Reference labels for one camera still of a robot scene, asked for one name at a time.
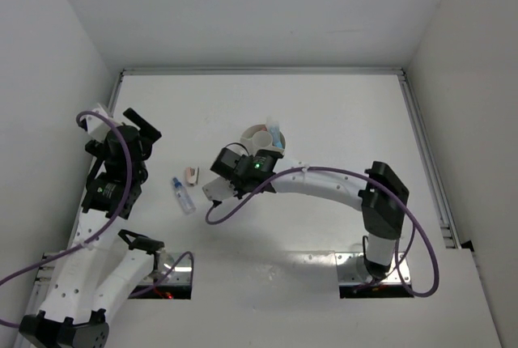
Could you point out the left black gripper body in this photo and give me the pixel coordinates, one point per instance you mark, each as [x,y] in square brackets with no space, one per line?
[145,143]

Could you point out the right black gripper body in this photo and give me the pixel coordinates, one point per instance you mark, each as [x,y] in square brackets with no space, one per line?
[240,191]

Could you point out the blue highlighter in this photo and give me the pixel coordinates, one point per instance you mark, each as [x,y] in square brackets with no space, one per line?
[273,128]

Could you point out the clear blue-cap bottle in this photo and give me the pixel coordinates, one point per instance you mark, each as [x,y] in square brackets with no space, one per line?
[183,197]

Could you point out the pink highlighter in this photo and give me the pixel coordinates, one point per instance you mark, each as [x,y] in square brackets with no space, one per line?
[261,127]

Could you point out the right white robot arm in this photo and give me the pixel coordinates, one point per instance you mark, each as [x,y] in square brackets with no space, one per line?
[381,201]

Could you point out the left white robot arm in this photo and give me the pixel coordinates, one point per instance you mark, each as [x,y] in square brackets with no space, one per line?
[106,261]

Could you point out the white round divided organizer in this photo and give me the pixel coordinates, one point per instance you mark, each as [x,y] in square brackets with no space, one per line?
[261,140]

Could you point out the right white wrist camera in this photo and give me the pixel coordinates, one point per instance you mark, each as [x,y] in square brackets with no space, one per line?
[219,190]

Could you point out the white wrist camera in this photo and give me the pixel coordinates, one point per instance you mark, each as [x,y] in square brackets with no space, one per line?
[219,190]
[97,122]

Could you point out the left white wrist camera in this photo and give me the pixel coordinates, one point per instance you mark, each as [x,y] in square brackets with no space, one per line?
[97,122]

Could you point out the aluminium frame rail back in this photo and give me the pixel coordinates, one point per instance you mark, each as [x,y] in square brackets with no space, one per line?
[261,70]

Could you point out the aluminium frame rail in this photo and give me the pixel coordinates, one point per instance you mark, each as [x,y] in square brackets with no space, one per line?
[439,197]
[261,70]
[40,286]

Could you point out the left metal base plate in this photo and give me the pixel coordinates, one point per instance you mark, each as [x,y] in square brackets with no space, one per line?
[175,269]

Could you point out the metal base plate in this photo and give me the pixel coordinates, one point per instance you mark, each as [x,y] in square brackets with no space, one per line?
[175,269]
[352,271]

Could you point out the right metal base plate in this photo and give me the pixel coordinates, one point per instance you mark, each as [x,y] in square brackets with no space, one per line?
[352,271]

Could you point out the aluminium frame rail left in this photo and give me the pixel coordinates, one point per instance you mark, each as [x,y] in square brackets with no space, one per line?
[40,286]

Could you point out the aluminium frame rail right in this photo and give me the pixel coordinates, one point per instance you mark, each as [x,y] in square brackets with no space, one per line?
[439,197]

